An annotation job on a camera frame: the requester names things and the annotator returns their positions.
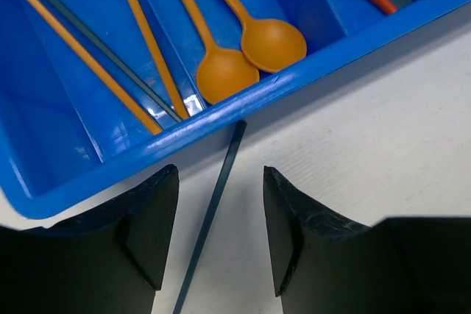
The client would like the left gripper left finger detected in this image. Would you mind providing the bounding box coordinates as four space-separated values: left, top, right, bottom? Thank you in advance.
1 165 180 313

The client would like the orange chopstick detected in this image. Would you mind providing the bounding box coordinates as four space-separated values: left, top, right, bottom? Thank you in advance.
127 0 189 120
27 0 163 135

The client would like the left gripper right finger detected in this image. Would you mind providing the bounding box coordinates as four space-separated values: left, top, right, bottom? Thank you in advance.
263 167 470 313

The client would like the orange spoon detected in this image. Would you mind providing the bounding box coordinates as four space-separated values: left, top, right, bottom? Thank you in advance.
181 0 260 104
224 0 307 73

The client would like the blue divided plastic tray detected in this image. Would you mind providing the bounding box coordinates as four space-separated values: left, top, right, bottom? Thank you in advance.
1 0 469 219

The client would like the dark blue chopstick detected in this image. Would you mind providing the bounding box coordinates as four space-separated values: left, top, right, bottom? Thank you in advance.
47 0 182 122
171 120 247 314

